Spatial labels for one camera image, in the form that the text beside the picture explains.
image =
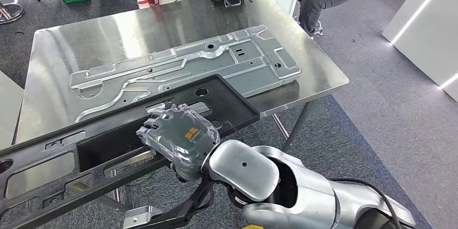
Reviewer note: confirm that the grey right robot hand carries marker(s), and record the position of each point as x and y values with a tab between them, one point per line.
179	138

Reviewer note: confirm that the stainless steel workbench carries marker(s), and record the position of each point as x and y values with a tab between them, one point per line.
107	41

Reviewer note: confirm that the yellow floor tape rectangle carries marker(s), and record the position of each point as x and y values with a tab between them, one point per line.
252	227

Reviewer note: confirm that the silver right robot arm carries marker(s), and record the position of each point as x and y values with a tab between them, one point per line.
243	170

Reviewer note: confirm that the white lit display plinth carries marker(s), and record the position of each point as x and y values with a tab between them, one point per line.
422	23

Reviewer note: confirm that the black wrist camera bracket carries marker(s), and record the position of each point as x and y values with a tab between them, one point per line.
186	209

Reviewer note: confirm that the stamped grey metal panel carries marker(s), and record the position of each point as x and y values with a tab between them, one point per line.
214	66

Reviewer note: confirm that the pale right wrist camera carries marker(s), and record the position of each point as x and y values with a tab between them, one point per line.
137	218

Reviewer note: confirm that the black plastic bracket panel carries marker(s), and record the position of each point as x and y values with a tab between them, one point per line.
236	113

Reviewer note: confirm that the chrome stanchion base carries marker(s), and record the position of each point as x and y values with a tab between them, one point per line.
10	12

